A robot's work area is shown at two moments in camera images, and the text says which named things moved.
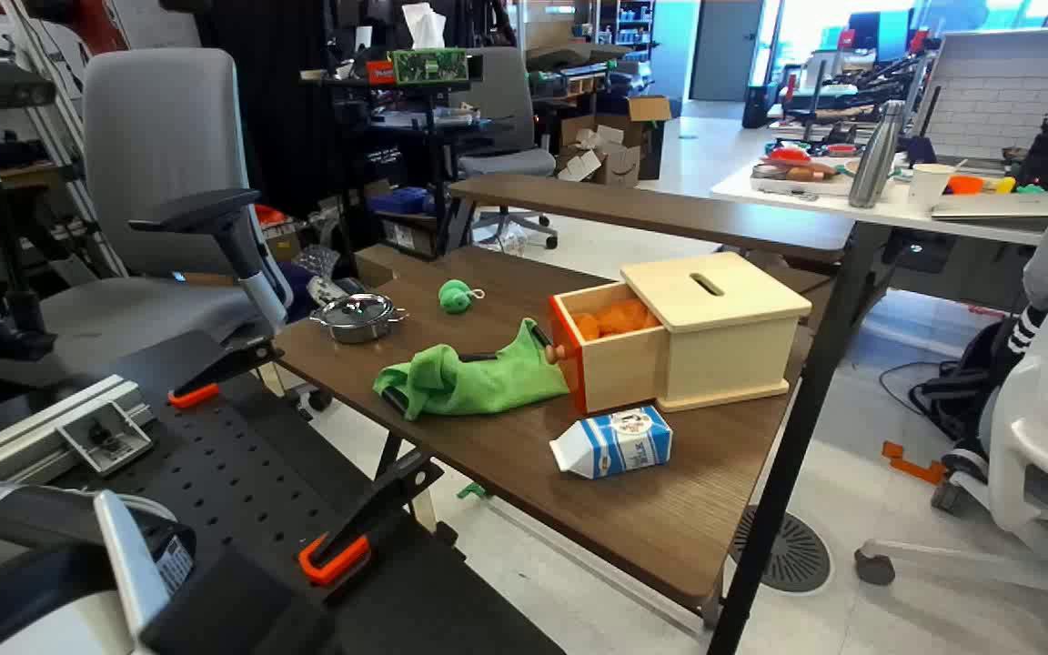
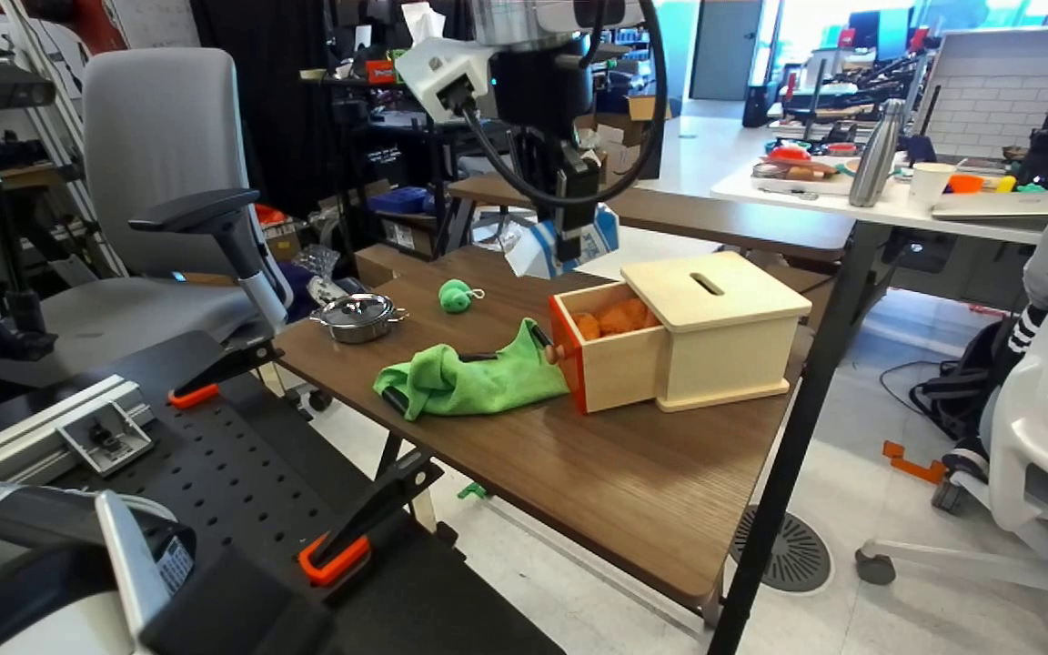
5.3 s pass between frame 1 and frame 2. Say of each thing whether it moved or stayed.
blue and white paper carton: moved
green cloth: stayed
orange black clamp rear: stayed
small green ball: stayed
